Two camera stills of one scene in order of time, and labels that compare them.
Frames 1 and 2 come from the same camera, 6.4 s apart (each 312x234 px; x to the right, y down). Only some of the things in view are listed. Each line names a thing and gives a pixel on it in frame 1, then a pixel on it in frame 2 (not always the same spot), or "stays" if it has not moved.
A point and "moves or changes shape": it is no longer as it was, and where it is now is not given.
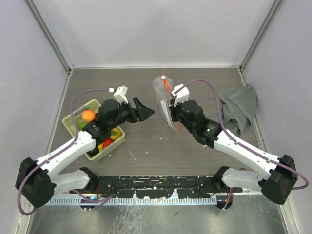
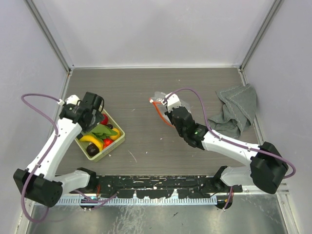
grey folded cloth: [237, 106] stays
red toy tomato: [107, 142] stays
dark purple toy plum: [94, 151] stays
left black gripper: [143, 112] → [98, 119]
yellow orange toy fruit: [116, 137] stays
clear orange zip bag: [163, 85] moves or changes shape
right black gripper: [173, 109] → [169, 114]
